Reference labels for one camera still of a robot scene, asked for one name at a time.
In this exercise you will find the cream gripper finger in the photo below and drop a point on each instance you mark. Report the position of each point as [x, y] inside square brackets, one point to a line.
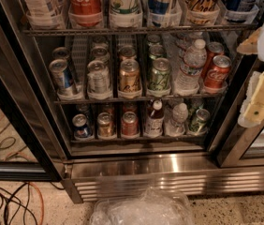
[249, 46]
[252, 109]

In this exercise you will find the red Coca-Cola can middle shelf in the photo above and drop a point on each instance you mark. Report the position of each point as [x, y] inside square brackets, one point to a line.
[217, 71]

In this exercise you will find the red coca-cola can shelf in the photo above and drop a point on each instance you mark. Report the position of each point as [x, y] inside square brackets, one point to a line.
[86, 12]
[217, 71]

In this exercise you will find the green can bottom shelf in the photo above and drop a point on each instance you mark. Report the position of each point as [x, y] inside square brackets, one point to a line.
[198, 123]

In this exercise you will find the water bottle middle shelf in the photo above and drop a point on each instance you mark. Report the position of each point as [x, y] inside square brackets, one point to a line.
[193, 61]

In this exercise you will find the water bottle bottom shelf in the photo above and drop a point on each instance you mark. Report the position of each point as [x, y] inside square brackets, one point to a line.
[175, 122]

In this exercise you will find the green soda can middle shelf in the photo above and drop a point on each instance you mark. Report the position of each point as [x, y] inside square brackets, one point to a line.
[159, 75]

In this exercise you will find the gold soda can middle shelf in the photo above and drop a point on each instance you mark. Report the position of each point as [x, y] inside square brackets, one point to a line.
[129, 76]

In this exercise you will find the red can bottom shelf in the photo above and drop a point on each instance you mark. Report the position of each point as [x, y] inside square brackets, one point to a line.
[130, 124]

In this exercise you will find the stainless steel fridge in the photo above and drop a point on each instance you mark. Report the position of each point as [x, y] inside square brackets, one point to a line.
[227, 158]

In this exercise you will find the silver diet cola can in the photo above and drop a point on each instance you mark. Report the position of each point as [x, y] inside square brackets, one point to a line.
[98, 77]

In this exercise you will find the gold can bottom shelf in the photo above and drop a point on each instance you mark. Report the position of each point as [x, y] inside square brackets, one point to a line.
[105, 125]

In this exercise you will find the red Coca-Cola can top shelf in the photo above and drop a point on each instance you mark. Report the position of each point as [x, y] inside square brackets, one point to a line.
[86, 12]

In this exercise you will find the blue Pepsi can bottom shelf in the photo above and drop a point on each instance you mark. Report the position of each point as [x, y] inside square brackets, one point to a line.
[82, 130]

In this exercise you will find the blue pepsi can shelf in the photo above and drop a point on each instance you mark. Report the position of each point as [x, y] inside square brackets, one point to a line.
[62, 75]
[82, 130]

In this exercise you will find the blue Pepsi can middle shelf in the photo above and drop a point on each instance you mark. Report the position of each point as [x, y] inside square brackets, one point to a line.
[62, 75]

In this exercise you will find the clear water bottle top shelf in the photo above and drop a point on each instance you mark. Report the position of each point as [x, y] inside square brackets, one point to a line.
[46, 14]

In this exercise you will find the left glass fridge door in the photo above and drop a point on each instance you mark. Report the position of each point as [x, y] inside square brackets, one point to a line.
[21, 156]

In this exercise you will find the brown juice bottle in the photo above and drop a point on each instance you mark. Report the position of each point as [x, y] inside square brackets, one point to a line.
[154, 119]

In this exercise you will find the clear plastic bag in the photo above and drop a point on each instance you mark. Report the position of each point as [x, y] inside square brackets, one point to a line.
[151, 207]

